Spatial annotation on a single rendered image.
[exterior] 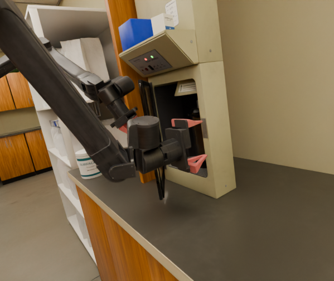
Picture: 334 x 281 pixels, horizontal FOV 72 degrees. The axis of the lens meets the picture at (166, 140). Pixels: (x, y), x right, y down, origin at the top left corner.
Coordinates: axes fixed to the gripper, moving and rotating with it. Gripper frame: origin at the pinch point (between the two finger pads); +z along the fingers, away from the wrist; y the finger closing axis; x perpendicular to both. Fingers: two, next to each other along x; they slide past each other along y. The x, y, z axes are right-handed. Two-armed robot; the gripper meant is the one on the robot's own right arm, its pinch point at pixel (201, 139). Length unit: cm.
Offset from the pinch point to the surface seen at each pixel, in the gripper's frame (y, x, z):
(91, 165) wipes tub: -19, 78, -11
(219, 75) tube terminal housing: 15.8, 9.2, 20.8
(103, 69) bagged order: 37, 147, 36
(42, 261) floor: -119, 183, -50
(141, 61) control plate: 25.9, 30.5, 4.4
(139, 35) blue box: 34.2, 28.5, 4.1
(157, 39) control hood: 29.3, 14.2, 1.4
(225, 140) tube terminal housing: -6.9, 9.2, 19.6
